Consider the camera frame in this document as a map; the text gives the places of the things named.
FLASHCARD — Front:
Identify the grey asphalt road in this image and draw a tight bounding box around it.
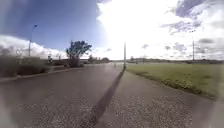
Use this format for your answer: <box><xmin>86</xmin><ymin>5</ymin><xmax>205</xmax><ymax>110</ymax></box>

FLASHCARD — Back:
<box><xmin>0</xmin><ymin>62</ymin><xmax>224</xmax><ymax>128</ymax></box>

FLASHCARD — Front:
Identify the thin pole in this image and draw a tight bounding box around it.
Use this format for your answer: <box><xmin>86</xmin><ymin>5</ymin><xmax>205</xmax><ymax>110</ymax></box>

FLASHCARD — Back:
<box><xmin>122</xmin><ymin>42</ymin><xmax>127</xmax><ymax>71</ymax></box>

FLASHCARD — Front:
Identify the street lamp pole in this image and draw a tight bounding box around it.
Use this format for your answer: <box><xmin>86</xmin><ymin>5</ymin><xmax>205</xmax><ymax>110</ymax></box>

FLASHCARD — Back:
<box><xmin>27</xmin><ymin>24</ymin><xmax>39</xmax><ymax>58</ymax></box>

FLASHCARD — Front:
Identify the green hedge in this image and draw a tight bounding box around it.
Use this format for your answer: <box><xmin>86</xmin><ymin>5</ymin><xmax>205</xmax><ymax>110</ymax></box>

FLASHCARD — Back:
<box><xmin>0</xmin><ymin>55</ymin><xmax>52</xmax><ymax>78</ymax></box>

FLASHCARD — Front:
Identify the kerb strip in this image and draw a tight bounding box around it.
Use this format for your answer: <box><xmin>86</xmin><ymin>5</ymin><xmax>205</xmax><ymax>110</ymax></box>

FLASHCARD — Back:
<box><xmin>0</xmin><ymin>66</ymin><xmax>88</xmax><ymax>84</ymax></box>

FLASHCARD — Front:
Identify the grass field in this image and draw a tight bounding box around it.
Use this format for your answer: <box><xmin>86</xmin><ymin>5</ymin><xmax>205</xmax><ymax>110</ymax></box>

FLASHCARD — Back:
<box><xmin>125</xmin><ymin>61</ymin><xmax>224</xmax><ymax>100</ymax></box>

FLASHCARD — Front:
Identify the dark leafy tree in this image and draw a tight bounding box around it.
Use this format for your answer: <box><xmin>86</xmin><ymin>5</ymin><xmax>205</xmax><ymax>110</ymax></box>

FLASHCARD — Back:
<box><xmin>65</xmin><ymin>40</ymin><xmax>93</xmax><ymax>68</ymax></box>

